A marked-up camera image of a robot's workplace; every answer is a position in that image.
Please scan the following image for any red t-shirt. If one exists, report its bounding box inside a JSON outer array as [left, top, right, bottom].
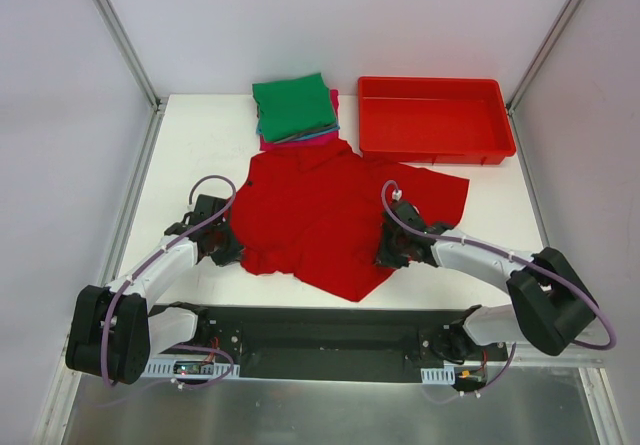
[[231, 139, 469, 302]]

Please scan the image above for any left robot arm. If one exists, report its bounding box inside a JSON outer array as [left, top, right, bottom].
[[65, 195, 243, 385]]

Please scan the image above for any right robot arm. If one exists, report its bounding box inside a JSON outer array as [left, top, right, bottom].
[[376, 200, 617, 364]]

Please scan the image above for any pink folded t-shirt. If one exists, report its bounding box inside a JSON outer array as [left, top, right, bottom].
[[258, 88, 340, 153]]

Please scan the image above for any red plastic bin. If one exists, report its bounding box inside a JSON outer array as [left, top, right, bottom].
[[358, 76, 516, 165]]

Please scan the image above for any green folded t-shirt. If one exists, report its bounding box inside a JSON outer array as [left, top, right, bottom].
[[252, 73, 337, 143]]

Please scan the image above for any right white cable duct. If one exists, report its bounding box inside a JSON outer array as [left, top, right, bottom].
[[420, 367, 456, 386]]

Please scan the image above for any white cable duct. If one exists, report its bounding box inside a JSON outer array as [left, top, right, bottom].
[[420, 367, 456, 386], [141, 358, 240, 380]]

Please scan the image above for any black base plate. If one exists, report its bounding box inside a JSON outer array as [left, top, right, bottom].
[[152, 300, 521, 385]]

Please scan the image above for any left white cable duct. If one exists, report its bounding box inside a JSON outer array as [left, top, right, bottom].
[[141, 358, 240, 380]]

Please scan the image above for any aluminium front rail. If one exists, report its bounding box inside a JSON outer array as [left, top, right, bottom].
[[62, 314, 609, 366]]

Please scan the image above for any left aluminium frame post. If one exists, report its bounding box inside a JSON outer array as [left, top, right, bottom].
[[92, 0, 163, 110]]

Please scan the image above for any aluminium frame post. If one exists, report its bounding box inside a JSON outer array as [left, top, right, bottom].
[[92, 0, 163, 110], [506, 0, 584, 115]]

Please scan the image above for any right aluminium frame post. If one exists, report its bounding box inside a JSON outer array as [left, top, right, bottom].
[[506, 0, 584, 115]]

